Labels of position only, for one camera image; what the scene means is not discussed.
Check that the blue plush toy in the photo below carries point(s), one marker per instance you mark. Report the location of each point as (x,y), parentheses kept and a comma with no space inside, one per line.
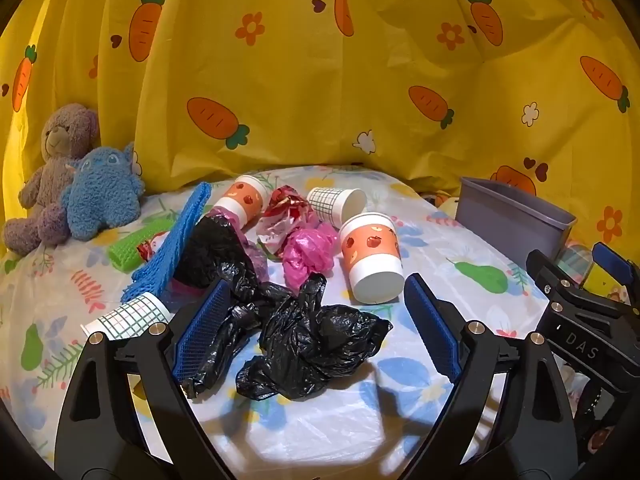
(102,190)

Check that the crumpled red snack wrapper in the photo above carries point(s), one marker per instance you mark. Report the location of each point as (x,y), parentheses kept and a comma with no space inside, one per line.
(285,210)

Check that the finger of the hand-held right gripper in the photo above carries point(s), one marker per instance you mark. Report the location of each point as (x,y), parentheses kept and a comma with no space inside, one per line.
(612,262)
(550,277)

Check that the green foam net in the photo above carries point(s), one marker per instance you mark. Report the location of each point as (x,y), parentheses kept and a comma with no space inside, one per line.
(127,252)

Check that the floral plastic tablecloth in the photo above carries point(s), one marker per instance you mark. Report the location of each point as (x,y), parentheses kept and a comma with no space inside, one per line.
(310,425)

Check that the yellow carrot print curtain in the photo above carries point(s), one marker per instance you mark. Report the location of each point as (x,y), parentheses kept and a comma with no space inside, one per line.
(300,60)

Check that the black plastic bag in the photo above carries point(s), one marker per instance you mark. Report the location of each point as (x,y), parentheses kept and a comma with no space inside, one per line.
(215,255)
(315,345)

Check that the red and white plastic bag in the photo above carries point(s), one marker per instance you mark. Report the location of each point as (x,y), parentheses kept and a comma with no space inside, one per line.
(150,250)

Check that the purple teddy bear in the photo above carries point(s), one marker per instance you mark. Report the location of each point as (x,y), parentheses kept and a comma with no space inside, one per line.
(60,135)

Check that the pastel checked pack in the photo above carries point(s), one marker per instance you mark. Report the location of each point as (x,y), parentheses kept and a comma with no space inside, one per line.
(575,260)

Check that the orange fruit print paper cup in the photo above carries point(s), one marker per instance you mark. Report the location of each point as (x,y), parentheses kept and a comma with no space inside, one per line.
(370,250)
(242,197)

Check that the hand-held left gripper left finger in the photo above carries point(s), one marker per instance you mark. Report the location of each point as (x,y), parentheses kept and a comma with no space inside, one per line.
(200,330)

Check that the blue foam net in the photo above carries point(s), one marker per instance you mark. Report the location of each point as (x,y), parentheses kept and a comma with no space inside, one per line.
(170,250)

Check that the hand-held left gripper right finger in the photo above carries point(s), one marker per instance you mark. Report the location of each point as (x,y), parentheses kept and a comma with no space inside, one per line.
(432,330)

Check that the small yellow toy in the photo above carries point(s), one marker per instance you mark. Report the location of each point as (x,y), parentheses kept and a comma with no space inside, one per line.
(446,201)

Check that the white checked paper cup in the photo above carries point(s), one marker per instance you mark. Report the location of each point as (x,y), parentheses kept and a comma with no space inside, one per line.
(330,202)
(132,315)

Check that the pink plastic bag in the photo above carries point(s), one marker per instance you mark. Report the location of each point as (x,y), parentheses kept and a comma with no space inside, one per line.
(305,255)

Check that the grey plastic bin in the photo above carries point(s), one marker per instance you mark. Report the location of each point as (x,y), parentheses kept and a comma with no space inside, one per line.
(505,215)

